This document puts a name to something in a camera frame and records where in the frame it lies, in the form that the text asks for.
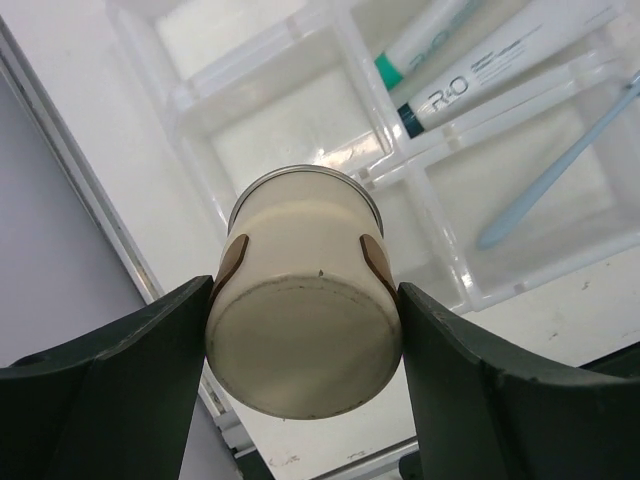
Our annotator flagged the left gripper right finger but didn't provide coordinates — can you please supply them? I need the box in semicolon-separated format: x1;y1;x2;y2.
398;283;639;479

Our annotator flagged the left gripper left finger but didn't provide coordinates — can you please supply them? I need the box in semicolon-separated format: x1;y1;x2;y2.
1;276;213;479

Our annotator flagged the cream metal cup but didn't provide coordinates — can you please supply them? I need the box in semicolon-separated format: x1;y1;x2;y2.
206;165;402;420

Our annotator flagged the white dark-cap toothpaste tube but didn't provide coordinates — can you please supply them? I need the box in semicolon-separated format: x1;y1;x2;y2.
398;0;626;138

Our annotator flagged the light blue toothbrush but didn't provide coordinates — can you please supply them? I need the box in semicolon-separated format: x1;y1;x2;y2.
476;71;639;250

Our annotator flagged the green cap toothpaste tube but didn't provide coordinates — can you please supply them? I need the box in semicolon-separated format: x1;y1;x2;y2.
374;0;485;91

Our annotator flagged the clear plastic organizer box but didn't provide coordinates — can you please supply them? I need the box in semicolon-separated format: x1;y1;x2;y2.
106;1;639;311

